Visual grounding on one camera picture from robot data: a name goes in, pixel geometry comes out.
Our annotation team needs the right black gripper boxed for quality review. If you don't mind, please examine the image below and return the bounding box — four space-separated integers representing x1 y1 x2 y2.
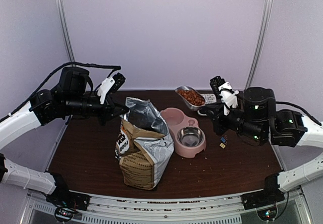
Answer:
202 100 266 144

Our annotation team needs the metal food scoop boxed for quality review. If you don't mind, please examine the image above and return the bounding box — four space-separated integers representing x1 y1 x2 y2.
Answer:
175 85 206 111

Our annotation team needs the pink double pet bowl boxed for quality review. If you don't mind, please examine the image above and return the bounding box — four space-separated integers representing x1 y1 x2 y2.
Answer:
160 107 206 158

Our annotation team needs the dog food bag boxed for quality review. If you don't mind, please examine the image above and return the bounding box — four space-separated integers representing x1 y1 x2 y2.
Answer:
115 97 174 190

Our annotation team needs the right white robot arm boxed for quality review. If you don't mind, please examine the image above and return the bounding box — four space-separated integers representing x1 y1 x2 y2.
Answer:
201 87 322 148

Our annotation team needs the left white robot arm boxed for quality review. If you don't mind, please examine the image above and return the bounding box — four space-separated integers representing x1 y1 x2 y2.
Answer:
1 62 129 206

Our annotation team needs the white patterned mug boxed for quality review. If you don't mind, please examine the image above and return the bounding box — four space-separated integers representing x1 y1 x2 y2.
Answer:
197 93 217 116

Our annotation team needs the brown dog kibble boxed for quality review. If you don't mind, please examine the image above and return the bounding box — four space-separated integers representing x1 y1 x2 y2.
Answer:
177 89 205 106

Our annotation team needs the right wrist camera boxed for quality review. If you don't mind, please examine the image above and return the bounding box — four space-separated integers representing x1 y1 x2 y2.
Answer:
209 76 239 116

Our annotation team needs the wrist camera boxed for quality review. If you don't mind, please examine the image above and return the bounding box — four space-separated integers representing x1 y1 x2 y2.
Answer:
209 76 239 116
96 73 126 104

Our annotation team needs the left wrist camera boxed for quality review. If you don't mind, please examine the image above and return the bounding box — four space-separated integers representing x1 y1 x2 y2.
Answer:
96 73 126 104

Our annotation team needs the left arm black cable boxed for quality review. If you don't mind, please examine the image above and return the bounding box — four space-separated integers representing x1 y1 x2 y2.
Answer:
0 62 122 121

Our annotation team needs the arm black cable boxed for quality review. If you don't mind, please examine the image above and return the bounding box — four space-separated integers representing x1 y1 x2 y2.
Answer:
275 101 323 127
0 62 122 121

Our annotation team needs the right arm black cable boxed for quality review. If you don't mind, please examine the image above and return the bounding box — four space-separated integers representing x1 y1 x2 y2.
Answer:
275 101 323 127

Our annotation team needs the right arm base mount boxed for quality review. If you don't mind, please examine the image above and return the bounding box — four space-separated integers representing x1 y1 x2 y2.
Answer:
241 174 287 222

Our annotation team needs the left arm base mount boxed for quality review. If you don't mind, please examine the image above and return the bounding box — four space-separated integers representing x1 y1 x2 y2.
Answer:
45 191 90 223

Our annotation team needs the right aluminium frame post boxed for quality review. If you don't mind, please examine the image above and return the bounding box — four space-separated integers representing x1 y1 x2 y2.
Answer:
245 0 274 89

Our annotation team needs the aluminium frame post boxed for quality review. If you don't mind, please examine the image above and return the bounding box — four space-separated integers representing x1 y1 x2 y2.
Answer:
55 0 75 62
245 0 274 89

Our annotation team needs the left aluminium frame post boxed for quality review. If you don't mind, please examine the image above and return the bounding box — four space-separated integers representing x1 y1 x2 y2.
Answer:
55 0 75 62

